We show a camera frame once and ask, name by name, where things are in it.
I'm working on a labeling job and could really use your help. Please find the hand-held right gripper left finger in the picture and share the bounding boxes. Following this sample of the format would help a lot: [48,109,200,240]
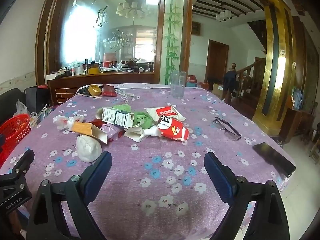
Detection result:
[26,151,112,240]

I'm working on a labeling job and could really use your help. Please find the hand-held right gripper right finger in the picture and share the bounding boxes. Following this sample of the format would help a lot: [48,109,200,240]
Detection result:
[204,151,290,240]

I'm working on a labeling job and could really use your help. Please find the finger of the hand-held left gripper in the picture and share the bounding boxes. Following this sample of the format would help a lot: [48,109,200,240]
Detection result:
[10,149,35,179]

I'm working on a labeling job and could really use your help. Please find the red plastic basket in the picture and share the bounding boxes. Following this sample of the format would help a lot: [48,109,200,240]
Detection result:
[0,114,32,167]

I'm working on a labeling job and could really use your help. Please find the white medicine box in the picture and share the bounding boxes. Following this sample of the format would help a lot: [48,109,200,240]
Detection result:
[101,107,135,128]

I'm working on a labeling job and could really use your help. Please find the green towel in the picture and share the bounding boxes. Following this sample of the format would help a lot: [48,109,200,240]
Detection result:
[96,104,153,130]

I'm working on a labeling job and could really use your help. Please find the white crumpled plastic bag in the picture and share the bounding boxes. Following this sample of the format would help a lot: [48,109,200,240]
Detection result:
[76,134,103,162]

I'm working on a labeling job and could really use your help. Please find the black eyeglasses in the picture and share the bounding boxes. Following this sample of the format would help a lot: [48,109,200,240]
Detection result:
[213,116,242,141]

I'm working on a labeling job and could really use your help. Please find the purple packet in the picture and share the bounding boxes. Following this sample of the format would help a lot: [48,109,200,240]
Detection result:
[100,124,124,143]

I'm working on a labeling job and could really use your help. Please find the orange cardboard box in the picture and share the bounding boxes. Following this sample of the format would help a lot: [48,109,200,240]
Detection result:
[71,122,108,144]

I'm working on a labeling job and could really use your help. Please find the clear plastic bag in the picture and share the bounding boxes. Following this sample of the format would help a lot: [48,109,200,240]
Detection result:
[15,99,30,117]

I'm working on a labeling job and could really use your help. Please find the small white flat box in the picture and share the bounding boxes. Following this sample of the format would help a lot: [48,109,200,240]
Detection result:
[124,127,147,143]

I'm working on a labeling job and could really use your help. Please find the purple floral tablecloth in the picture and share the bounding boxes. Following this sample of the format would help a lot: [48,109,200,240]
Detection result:
[0,84,297,240]

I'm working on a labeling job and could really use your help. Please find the crumpled clear plastic wrapper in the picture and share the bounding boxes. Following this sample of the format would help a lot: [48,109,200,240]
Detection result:
[53,115,85,130]

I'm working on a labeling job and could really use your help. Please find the black smartphone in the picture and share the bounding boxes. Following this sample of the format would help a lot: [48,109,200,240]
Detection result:
[252,142,296,178]

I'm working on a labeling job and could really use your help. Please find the black shopping bag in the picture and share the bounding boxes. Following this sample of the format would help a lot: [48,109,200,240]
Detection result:
[25,86,50,114]

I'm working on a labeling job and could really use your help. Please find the black leather sofa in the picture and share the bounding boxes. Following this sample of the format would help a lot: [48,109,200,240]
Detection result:
[0,88,27,125]

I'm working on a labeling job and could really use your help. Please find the red white footprint packet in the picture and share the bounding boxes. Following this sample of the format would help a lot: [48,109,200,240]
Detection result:
[157,115,190,142]

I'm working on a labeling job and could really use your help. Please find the wooden glass partition cabinet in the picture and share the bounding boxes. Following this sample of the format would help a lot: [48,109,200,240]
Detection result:
[35,0,193,107]

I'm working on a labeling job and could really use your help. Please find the red pouch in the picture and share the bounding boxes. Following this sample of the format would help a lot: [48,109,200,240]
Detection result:
[101,84,117,97]

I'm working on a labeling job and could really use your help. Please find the yellow tape roll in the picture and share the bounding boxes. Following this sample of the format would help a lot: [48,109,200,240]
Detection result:
[88,84,102,97]

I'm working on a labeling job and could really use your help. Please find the pale chopsticks pair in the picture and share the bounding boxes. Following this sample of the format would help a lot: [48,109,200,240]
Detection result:
[117,89,137,100]

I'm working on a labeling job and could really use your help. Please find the white packet red label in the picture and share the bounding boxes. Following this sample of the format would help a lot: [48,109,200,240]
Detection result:
[146,106,187,122]

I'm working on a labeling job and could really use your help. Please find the dark flat packet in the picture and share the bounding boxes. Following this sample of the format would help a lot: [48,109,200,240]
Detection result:
[76,85,103,98]

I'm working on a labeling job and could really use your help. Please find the clear glass mug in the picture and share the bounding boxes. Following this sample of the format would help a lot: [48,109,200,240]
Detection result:
[169,70,187,98]

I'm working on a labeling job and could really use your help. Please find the blue bag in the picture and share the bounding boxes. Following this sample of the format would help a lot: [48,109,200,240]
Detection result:
[291,86,303,110]

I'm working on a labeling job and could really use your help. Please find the wooden stair railing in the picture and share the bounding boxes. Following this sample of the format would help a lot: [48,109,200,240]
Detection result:
[235,57,265,98]

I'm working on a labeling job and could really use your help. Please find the brown wooden door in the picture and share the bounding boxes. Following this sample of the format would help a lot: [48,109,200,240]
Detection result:
[205,39,229,85]

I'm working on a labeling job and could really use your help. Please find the red box on ledge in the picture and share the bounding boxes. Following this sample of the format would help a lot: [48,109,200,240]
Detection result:
[103,52,118,68]

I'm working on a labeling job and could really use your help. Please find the golden wooden pillar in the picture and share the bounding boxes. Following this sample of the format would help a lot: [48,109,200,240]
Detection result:
[252,0,293,135]

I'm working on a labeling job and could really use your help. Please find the ceiling chandelier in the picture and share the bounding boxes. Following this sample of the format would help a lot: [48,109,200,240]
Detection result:
[216,9,232,22]

